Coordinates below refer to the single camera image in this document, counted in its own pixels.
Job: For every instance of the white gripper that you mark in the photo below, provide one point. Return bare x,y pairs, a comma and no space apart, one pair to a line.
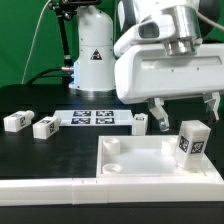
146,71

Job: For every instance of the white square tabletop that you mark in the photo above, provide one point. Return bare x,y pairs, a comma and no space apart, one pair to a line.
147,156

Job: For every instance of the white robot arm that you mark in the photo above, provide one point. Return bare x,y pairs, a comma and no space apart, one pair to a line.
94,71

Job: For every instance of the white fiducial marker plate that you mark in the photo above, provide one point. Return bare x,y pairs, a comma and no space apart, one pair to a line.
94,117

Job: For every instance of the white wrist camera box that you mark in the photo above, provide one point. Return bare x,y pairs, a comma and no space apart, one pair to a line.
144,33

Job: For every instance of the white L-shaped obstacle wall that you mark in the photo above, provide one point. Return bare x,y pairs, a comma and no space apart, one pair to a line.
113,190

